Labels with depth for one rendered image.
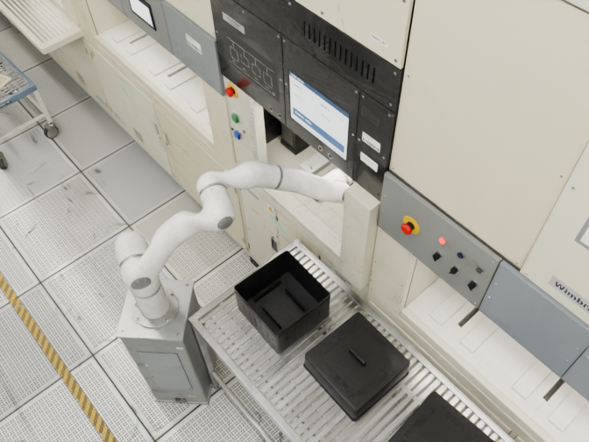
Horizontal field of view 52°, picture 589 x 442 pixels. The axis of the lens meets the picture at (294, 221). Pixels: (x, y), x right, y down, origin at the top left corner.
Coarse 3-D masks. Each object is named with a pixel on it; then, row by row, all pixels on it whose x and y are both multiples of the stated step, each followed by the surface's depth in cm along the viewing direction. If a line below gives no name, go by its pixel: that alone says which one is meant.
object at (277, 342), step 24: (288, 264) 253; (240, 288) 240; (264, 288) 254; (288, 288) 253; (312, 288) 245; (264, 312) 247; (288, 312) 247; (312, 312) 231; (264, 336) 238; (288, 336) 231
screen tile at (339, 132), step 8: (320, 104) 194; (328, 112) 193; (336, 112) 190; (320, 120) 200; (336, 120) 192; (344, 120) 188; (328, 128) 199; (336, 128) 195; (344, 128) 191; (336, 136) 198; (344, 136) 194
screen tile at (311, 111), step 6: (294, 84) 200; (294, 90) 202; (300, 90) 199; (306, 90) 196; (294, 96) 204; (306, 96) 198; (294, 102) 206; (300, 102) 203; (312, 102) 197; (300, 108) 206; (306, 108) 203; (312, 108) 199; (312, 114) 202
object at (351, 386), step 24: (336, 336) 230; (360, 336) 230; (384, 336) 230; (312, 360) 224; (336, 360) 224; (360, 360) 221; (384, 360) 223; (408, 360) 223; (336, 384) 219; (360, 384) 218; (384, 384) 218; (360, 408) 214
